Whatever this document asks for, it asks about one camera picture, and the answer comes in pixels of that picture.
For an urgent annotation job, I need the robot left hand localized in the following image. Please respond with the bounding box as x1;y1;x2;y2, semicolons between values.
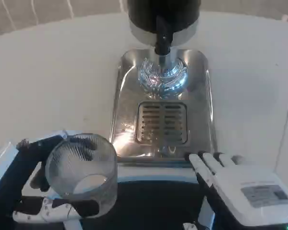
0;134;104;230

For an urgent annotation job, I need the clear ribbed glass cup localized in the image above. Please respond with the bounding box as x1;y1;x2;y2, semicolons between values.
44;133;119;213

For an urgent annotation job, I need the slotted steel drain grid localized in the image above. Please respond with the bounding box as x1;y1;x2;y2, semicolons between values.
134;100;190;146

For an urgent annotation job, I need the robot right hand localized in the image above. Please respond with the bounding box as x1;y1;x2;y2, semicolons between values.
183;150;288;230

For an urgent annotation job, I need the steel drip tray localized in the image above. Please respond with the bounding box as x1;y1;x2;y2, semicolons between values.
109;48;218;160

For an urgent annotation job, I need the black dispenser tap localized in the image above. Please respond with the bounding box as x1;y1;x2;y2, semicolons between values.
154;15;174;68

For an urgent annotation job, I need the black drink dispenser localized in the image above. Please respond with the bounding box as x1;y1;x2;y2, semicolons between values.
126;0;202;47

